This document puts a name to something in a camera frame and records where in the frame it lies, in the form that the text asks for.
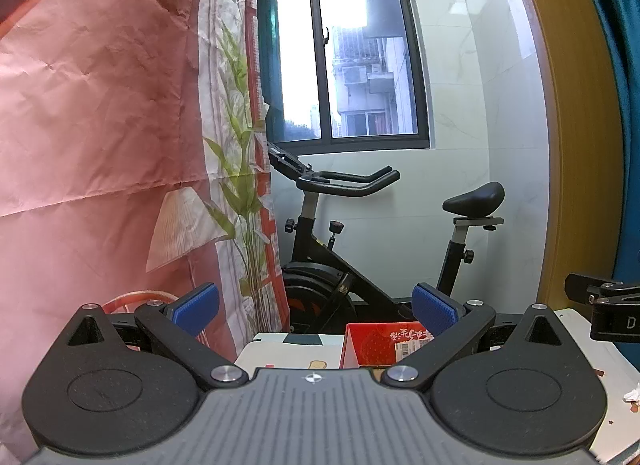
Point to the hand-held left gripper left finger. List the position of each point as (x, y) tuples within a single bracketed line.
[(196, 306)]

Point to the wooden door frame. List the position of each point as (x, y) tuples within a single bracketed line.
[(575, 145)]

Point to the dark framed window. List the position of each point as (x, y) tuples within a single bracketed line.
[(350, 95)]

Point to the pink printed backdrop cloth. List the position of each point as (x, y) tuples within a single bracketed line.
[(100, 120)]

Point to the crumpled white tissue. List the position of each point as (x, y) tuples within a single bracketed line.
[(634, 395)]

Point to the red cardboard box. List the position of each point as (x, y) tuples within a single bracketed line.
[(370, 345)]

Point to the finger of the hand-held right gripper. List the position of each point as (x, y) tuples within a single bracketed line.
[(582, 287)]

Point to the black exercise bike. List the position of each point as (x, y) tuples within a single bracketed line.
[(325, 265)]

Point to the blue curtain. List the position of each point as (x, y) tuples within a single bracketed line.
[(627, 95)]

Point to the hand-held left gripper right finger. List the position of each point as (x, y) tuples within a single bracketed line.
[(434, 312)]

